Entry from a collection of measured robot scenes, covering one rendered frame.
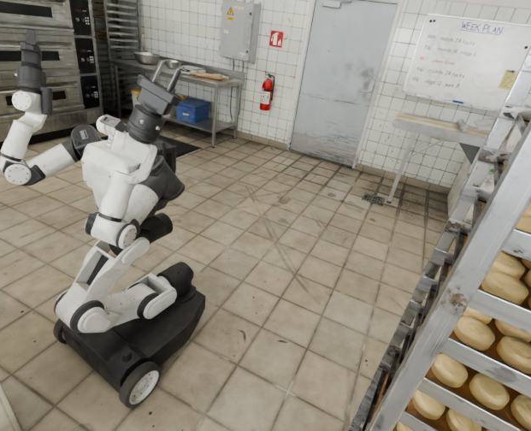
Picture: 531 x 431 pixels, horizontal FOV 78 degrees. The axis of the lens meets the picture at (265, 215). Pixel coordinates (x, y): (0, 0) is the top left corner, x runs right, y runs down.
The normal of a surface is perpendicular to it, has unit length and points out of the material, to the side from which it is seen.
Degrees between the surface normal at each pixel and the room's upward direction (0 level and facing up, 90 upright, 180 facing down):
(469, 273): 90
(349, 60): 90
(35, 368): 0
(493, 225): 90
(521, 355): 0
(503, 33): 90
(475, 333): 0
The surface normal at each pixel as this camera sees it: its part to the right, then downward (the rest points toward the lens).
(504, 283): 0.13, -0.86
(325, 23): -0.43, 0.40
